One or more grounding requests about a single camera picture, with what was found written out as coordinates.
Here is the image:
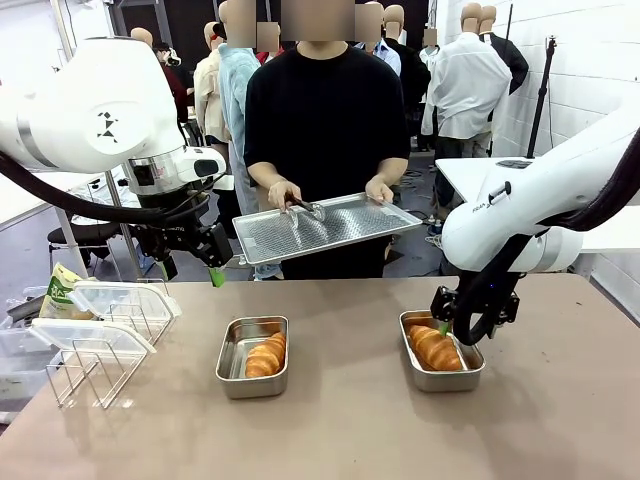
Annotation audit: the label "golden brown croissant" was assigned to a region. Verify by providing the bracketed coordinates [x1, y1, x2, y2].
[407, 324, 464, 373]
[244, 330, 288, 379]

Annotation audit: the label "black clothed mannequin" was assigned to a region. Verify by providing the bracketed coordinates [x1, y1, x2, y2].
[382, 4, 432, 109]

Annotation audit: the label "metal wire lid rack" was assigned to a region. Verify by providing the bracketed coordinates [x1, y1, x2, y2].
[45, 278, 177, 410]

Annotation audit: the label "person torso black t-shirt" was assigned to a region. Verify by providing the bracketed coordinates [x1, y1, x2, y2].
[243, 42, 411, 281]

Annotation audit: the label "dark red shirt mannequin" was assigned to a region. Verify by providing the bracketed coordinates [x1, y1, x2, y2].
[130, 27, 190, 126]

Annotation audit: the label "rectangular stainless steel container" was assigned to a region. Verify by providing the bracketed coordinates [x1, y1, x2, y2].
[215, 315, 291, 400]
[398, 309, 487, 393]

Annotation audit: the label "person wearing white headset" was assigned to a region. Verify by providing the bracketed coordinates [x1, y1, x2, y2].
[152, 42, 182, 69]

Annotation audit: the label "person's left forearm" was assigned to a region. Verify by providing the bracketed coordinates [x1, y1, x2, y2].
[374, 157, 409, 185]

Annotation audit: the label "person's right forearm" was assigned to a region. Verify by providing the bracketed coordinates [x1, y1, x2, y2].
[247, 158, 286, 190]

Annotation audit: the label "black office chair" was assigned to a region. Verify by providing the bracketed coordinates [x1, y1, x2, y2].
[47, 222, 126, 264]

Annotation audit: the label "light blue shirt mannequin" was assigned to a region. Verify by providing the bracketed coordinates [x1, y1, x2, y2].
[217, 0, 262, 201]

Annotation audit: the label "metal serving tongs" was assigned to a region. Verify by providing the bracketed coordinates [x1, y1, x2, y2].
[284, 196, 329, 225]

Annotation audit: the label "green yellow bread bag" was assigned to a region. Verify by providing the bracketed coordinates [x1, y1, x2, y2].
[38, 261, 97, 321]

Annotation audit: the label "beige shirt mannequin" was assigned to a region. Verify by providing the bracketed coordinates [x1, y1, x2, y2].
[193, 22, 232, 146]

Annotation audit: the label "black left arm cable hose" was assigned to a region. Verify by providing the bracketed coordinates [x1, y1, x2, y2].
[0, 149, 216, 229]

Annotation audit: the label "person's left hand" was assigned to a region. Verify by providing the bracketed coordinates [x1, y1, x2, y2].
[364, 174, 397, 204]

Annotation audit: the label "dark grey flat tray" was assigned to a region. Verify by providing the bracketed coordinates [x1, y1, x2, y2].
[5, 294, 49, 325]

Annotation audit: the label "white shirt mannequin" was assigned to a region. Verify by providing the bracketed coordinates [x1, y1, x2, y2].
[421, 2, 514, 156]

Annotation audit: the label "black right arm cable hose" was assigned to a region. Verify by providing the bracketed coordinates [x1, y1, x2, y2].
[457, 144, 640, 347]

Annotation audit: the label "black tripod stand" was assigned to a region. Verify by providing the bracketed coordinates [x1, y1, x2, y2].
[526, 34, 559, 159]

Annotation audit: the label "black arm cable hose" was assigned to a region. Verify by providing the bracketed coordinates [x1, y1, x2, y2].
[457, 144, 640, 347]
[0, 149, 216, 229]

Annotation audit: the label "perforated metal baking tray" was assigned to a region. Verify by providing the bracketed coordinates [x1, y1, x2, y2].
[231, 191, 424, 267]

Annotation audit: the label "person's right hand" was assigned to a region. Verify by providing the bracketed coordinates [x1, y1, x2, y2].
[267, 178, 304, 213]

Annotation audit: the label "black jacket mannequin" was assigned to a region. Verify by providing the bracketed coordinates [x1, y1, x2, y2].
[478, 4, 530, 97]

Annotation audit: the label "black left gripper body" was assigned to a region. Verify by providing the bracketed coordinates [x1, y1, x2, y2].
[132, 192, 214, 264]

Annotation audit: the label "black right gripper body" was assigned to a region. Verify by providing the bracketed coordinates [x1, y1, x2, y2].
[478, 271, 517, 302]

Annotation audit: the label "translucent white plastic lid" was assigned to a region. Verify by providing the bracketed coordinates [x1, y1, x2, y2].
[28, 317, 158, 357]
[66, 279, 183, 322]

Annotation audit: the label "red clothed mannequin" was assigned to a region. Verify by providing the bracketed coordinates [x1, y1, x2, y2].
[254, 22, 286, 66]

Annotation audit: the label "clear plastic storage bin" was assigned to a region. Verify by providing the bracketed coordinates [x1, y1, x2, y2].
[0, 327, 66, 401]

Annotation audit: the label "white coiled floor cable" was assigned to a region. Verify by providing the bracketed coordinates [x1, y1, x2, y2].
[424, 214, 451, 249]

